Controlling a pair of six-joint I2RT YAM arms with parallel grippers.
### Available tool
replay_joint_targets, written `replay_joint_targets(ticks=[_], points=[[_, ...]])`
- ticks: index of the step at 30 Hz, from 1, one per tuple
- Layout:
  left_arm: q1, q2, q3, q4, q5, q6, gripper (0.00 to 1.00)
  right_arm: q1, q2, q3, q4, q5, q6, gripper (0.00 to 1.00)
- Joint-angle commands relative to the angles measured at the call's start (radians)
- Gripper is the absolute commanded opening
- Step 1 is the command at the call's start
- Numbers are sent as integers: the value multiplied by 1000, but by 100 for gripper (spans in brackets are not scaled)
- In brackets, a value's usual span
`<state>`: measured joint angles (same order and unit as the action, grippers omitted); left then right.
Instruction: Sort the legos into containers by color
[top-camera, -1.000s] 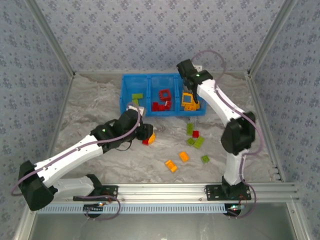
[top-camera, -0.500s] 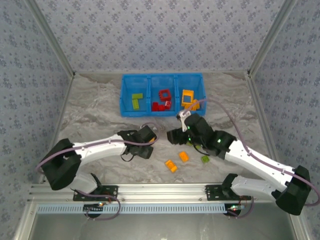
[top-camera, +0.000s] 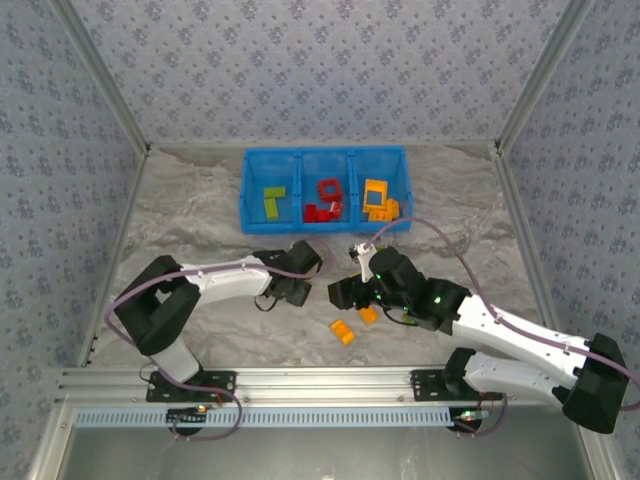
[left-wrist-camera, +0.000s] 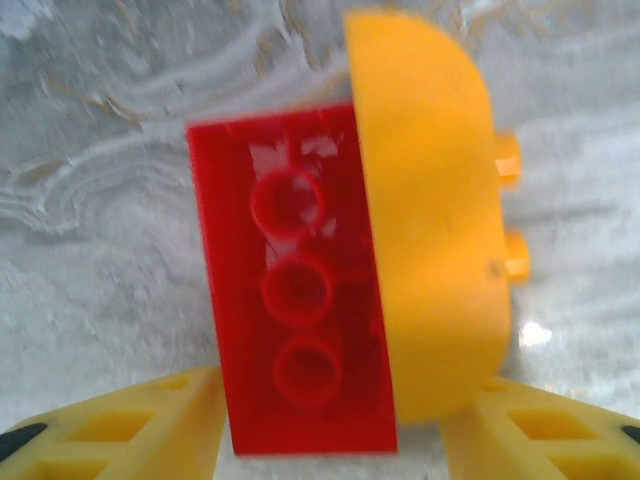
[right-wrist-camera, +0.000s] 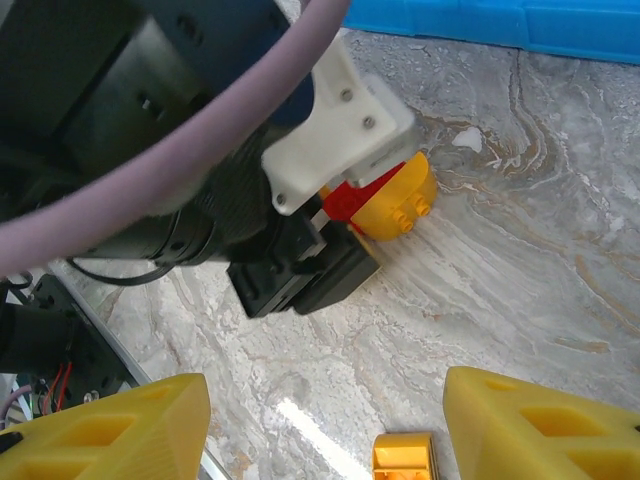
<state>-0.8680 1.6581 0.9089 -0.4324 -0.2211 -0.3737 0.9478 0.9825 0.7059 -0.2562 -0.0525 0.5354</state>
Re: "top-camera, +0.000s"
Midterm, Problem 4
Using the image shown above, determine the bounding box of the grey metal lower panel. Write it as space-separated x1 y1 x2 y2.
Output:
57 425 596 480

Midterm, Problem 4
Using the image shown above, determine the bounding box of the light blue slotted cable duct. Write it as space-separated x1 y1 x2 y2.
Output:
73 406 457 429

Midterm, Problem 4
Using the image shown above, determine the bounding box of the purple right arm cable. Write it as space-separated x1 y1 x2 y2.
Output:
367 217 640 439

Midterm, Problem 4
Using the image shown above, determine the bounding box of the aluminium frame post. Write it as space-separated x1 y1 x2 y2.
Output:
48 0 152 152
493 0 597 152

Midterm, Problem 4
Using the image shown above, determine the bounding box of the aluminium lower frame rail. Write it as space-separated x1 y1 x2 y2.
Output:
574 424 621 480
27 404 76 480

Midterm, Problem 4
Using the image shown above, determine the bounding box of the black controller board bracket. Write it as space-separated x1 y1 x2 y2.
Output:
451 407 487 434
166 405 210 432

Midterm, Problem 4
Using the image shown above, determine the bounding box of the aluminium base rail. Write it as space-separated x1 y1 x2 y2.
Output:
53 365 564 405

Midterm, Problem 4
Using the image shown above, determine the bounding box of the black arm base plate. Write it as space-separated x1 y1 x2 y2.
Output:
146 370 237 403
410 369 504 403

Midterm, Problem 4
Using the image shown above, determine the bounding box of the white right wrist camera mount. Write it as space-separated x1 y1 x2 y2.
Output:
348 241 385 282

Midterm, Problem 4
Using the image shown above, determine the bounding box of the orange lego window frame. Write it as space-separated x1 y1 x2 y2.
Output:
362 178 390 212

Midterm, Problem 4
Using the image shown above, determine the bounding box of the aluminium table side rail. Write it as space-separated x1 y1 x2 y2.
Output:
490 144 556 331
74 147 151 370

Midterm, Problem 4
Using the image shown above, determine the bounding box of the black right gripper cable loop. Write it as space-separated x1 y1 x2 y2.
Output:
381 303 417 327

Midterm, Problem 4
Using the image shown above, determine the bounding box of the blue three-compartment plastic bin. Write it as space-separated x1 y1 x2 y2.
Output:
238 144 416 235

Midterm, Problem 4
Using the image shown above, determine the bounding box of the red lego window frame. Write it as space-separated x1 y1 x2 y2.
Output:
317 178 344 204

